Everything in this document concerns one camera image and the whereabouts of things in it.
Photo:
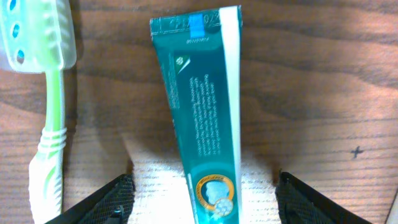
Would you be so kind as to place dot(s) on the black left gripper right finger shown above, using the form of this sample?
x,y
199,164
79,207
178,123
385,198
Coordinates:
x,y
300,203

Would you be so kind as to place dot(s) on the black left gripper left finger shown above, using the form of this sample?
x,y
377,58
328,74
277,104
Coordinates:
x,y
113,203

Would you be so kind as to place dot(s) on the teal toothpaste tube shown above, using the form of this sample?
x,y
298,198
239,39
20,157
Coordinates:
x,y
199,56

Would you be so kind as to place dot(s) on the green and white toothbrush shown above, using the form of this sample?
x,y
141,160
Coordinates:
x,y
37,36

